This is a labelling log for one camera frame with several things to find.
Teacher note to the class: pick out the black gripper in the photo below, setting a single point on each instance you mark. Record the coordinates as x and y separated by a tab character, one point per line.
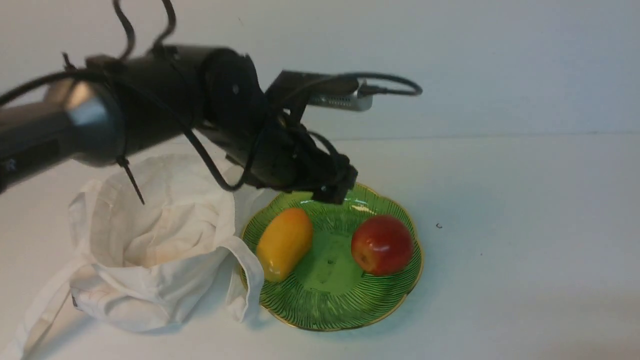
284	159

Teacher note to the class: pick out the white cloth tote bag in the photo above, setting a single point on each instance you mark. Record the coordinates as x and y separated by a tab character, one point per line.
142	266

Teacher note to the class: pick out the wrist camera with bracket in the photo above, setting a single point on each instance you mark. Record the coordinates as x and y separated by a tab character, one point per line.
341	94

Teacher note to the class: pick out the yellow mango fruit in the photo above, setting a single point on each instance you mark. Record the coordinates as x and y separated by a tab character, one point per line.
284	243

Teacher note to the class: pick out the red apple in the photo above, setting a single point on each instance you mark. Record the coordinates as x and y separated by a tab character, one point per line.
382	245

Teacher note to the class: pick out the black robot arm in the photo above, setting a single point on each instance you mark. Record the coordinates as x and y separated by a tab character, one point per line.
112	109

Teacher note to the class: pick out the green glass plate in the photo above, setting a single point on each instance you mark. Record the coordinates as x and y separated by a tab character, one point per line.
328	291

